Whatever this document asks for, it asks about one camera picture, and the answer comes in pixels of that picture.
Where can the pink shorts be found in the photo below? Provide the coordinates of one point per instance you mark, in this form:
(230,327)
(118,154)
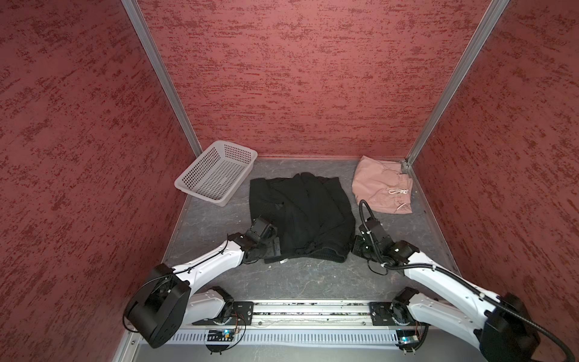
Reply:
(383,185)

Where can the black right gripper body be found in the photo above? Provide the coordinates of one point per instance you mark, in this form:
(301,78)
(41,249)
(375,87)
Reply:
(369,251)

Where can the left circuit board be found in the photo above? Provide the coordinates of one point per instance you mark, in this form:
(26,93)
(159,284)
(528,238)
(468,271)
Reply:
(221,336)

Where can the aluminium corner post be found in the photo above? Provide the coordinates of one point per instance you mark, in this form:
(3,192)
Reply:
(480,36)
(141,28)

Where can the circuit board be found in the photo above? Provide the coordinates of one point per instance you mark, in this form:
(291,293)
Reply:
(221,336)
(407,339)

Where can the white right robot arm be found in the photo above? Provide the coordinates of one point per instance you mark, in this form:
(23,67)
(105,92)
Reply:
(497,326)

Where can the left aluminium corner post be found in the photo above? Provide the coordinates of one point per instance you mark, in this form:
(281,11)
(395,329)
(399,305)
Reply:
(141,28)

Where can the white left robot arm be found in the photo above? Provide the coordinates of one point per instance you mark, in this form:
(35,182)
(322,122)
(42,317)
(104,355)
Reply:
(169,299)

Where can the white plastic laundry basket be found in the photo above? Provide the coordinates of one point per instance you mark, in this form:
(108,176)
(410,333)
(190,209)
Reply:
(217,173)

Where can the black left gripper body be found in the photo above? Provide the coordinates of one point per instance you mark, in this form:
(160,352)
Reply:
(266,250)

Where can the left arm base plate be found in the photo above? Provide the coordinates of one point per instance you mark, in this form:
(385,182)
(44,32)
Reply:
(235,312)

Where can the black shorts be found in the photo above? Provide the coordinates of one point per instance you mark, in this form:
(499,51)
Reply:
(312,214)

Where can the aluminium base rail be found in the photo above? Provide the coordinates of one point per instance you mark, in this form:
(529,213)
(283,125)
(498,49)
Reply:
(354,314)

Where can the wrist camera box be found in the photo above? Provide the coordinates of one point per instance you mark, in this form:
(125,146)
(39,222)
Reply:
(261,230)
(372,228)

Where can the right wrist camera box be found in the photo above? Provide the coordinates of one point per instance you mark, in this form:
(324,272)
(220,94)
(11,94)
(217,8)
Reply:
(372,228)

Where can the white slotted cable duct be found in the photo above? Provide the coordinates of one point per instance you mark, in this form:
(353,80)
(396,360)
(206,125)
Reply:
(315,338)

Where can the right circuit board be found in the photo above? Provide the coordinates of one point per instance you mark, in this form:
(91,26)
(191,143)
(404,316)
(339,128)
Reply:
(407,339)

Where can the right aluminium corner post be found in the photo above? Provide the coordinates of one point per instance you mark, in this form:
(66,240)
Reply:
(480,36)

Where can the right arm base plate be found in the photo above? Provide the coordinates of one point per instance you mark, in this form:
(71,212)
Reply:
(389,314)

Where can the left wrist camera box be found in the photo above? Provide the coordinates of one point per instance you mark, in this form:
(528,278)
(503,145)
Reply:
(261,230)

